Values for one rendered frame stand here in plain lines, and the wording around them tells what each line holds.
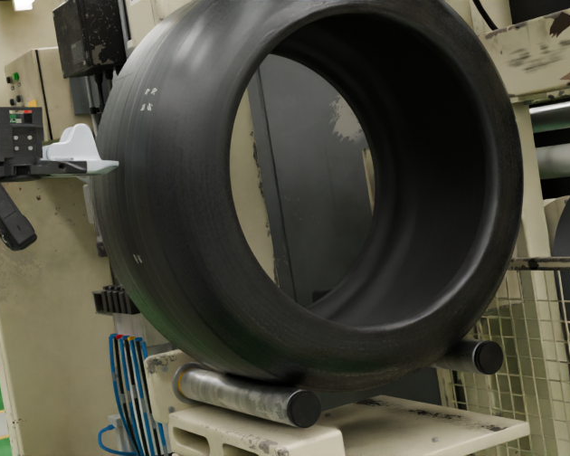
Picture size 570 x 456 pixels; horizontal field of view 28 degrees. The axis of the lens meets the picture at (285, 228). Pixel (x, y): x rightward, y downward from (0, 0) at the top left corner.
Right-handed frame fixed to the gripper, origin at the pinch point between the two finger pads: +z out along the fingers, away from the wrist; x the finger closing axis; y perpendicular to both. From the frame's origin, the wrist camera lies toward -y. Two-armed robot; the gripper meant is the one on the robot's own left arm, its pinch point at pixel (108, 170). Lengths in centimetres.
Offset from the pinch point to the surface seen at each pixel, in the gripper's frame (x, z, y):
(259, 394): -2.9, 17.1, -28.6
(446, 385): 27, 67, -36
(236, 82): -11.8, 12.0, 9.0
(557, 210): 44, 109, -7
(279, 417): -8.1, 17.1, -30.8
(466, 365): -9, 45, -27
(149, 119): -6.7, 3.1, 5.3
